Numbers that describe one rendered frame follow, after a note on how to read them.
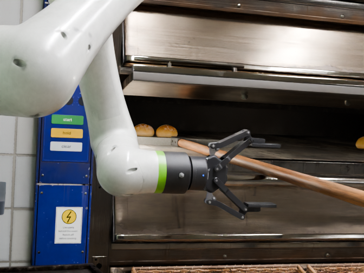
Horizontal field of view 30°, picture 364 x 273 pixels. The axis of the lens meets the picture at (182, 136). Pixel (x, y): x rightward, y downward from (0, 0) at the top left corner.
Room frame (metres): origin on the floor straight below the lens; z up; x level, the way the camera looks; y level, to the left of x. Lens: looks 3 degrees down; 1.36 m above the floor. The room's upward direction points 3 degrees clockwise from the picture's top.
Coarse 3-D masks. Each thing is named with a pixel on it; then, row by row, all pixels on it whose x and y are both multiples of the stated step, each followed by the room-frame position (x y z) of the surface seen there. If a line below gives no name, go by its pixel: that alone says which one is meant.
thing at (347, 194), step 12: (180, 144) 2.40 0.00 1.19; (192, 144) 2.28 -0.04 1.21; (240, 156) 1.88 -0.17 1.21; (252, 168) 1.77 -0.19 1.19; (264, 168) 1.70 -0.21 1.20; (276, 168) 1.64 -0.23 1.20; (288, 180) 1.57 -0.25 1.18; (300, 180) 1.50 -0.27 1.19; (312, 180) 1.46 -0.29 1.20; (324, 180) 1.42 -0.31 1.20; (324, 192) 1.40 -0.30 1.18; (336, 192) 1.35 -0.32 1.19; (348, 192) 1.31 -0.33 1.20; (360, 192) 1.28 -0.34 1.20; (360, 204) 1.27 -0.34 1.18
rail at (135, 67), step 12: (156, 72) 1.88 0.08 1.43; (168, 72) 1.89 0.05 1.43; (180, 72) 1.90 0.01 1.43; (192, 72) 1.91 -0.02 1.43; (204, 72) 1.92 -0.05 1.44; (216, 72) 1.93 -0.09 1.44; (228, 72) 1.94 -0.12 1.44; (240, 72) 1.96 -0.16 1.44; (324, 84) 2.03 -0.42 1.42; (336, 84) 2.04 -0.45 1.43; (348, 84) 2.05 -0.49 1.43; (360, 84) 2.07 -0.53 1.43
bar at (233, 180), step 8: (232, 176) 1.70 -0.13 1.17; (240, 176) 1.71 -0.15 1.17; (248, 176) 1.72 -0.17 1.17; (256, 176) 1.72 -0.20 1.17; (264, 176) 1.73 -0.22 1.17; (232, 184) 1.70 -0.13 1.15; (240, 184) 1.71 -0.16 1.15; (248, 184) 1.71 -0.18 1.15; (256, 184) 1.72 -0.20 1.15; (264, 184) 1.73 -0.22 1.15; (272, 184) 1.73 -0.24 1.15; (280, 184) 1.74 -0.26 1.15; (288, 184) 1.75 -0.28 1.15; (344, 184) 1.79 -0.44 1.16; (352, 184) 1.80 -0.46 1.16; (360, 184) 1.81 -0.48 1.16
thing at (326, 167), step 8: (264, 160) 2.13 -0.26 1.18; (272, 160) 2.14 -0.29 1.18; (280, 160) 2.15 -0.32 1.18; (288, 160) 2.17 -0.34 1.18; (296, 160) 2.18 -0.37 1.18; (304, 160) 2.20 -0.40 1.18; (312, 160) 2.22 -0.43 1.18; (320, 160) 2.24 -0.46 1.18; (328, 160) 2.26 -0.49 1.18; (232, 168) 2.10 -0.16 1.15; (240, 168) 2.11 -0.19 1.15; (288, 168) 2.16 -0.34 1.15; (296, 168) 2.17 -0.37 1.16; (304, 168) 2.17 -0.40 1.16; (312, 168) 2.18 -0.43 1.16; (320, 168) 2.19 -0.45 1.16; (328, 168) 2.20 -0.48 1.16; (336, 168) 2.21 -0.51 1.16; (344, 168) 2.22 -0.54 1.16; (352, 168) 2.23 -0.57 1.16; (360, 168) 2.24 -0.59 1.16
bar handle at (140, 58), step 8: (136, 56) 1.91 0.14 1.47; (144, 56) 1.91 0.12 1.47; (152, 56) 1.92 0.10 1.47; (168, 64) 1.93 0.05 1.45; (192, 64) 1.96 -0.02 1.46; (200, 64) 1.96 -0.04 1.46; (208, 64) 1.97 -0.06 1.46; (216, 64) 1.98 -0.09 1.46; (224, 64) 1.98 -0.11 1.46; (232, 64) 1.99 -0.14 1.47; (240, 64) 2.00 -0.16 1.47
